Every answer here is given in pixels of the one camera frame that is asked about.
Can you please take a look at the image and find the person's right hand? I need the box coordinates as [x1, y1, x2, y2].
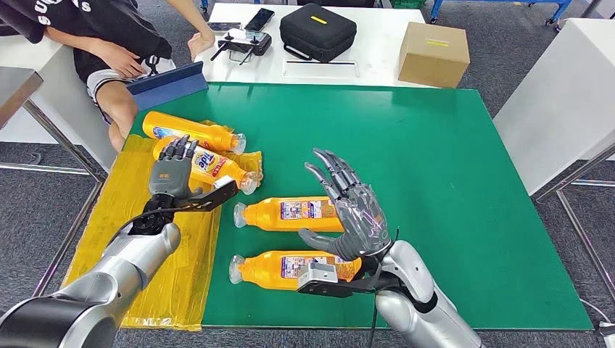
[91, 41, 148, 79]

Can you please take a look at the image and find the person's left hand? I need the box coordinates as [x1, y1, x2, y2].
[187, 30, 216, 62]

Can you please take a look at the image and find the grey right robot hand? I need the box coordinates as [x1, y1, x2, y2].
[297, 147, 394, 262]

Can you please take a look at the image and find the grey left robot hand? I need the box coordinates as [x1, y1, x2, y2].
[147, 134, 205, 200]

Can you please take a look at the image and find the orange detergent bottle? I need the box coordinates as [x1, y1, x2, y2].
[233, 196, 344, 233]
[141, 110, 247, 154]
[152, 136, 260, 196]
[228, 250, 362, 292]

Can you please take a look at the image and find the dark phone with blue screen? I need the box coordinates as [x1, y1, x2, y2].
[211, 22, 243, 36]

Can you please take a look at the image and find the person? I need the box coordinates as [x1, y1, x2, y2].
[0, 0, 216, 153]

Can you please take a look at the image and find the black drone remote controller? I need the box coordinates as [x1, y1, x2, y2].
[210, 29, 273, 66]

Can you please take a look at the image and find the blue tablet case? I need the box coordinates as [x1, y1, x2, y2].
[125, 61, 210, 112]

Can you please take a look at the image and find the black smartphone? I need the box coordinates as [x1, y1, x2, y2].
[244, 8, 276, 33]

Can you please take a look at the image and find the white desk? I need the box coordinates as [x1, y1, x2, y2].
[0, 37, 121, 171]

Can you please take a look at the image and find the yellow plastic sheet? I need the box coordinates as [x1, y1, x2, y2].
[62, 120, 264, 332]

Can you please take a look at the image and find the grey desk top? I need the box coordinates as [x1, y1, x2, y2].
[0, 67, 44, 131]

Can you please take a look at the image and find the black zip case yellow tag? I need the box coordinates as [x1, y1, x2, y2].
[278, 3, 358, 64]

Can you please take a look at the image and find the black bag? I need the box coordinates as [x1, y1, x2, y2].
[297, 0, 376, 9]

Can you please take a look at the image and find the long white table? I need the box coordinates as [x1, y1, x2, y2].
[197, 4, 436, 89]

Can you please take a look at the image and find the brown cardboard box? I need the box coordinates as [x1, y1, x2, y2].
[397, 22, 471, 89]

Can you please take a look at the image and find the white side table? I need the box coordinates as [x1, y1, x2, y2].
[492, 18, 615, 197]

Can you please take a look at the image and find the blue metal cart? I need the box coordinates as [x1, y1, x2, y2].
[429, 0, 574, 25]

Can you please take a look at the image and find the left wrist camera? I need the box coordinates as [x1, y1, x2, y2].
[173, 175, 240, 214]

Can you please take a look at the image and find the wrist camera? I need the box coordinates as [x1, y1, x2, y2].
[173, 175, 240, 214]
[296, 261, 381, 299]

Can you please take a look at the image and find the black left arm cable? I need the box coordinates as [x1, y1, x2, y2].
[106, 211, 167, 248]

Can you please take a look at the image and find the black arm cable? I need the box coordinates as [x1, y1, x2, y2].
[367, 228, 402, 348]
[106, 211, 167, 248]

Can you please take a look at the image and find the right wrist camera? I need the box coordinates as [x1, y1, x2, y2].
[296, 261, 381, 299]

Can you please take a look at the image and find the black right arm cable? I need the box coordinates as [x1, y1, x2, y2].
[367, 228, 402, 348]

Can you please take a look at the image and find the grey metal table leg frame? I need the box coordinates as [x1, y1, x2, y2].
[0, 101, 107, 299]
[534, 143, 615, 301]

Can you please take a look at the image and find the white power cable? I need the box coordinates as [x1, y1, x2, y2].
[576, 297, 615, 328]

